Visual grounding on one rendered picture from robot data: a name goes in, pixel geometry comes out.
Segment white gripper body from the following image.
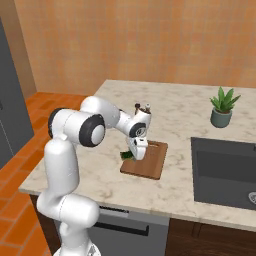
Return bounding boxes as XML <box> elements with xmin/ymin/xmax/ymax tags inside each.
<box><xmin>132</xmin><ymin>142</ymin><xmax>148</xmax><ymax>161</ymax></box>

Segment green sponge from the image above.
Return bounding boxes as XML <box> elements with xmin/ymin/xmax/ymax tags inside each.
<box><xmin>119</xmin><ymin>150</ymin><xmax>136</xmax><ymax>162</ymax></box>

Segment wooden cutting board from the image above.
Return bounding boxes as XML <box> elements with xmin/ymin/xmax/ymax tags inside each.
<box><xmin>119</xmin><ymin>140</ymin><xmax>169</xmax><ymax>181</ymax></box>

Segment dark salt and pepper shakers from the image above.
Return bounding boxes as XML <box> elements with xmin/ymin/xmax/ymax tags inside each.
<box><xmin>134</xmin><ymin>102</ymin><xmax>152</xmax><ymax>114</ymax></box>

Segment grey dishwasher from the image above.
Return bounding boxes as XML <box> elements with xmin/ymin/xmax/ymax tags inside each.
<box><xmin>87</xmin><ymin>205</ymin><xmax>171</xmax><ymax>256</ymax></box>

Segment dark grey sink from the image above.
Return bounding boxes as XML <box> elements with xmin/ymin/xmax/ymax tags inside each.
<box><xmin>190</xmin><ymin>136</ymin><xmax>256</xmax><ymax>212</ymax></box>

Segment green potted plant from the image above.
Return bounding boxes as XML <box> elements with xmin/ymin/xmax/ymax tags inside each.
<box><xmin>209</xmin><ymin>86</ymin><xmax>242</xmax><ymax>129</ymax></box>

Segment dark wooden cupboard door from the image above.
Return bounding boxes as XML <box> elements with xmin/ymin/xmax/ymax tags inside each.
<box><xmin>164</xmin><ymin>217</ymin><xmax>256</xmax><ymax>256</ymax></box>

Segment dark grey fridge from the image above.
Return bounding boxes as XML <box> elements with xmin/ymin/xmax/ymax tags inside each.
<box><xmin>0</xmin><ymin>18</ymin><xmax>35</xmax><ymax>170</ymax></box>

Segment black dishwasher handle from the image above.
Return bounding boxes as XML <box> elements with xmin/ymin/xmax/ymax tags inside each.
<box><xmin>93</xmin><ymin>221</ymin><xmax>150</xmax><ymax>237</ymax></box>

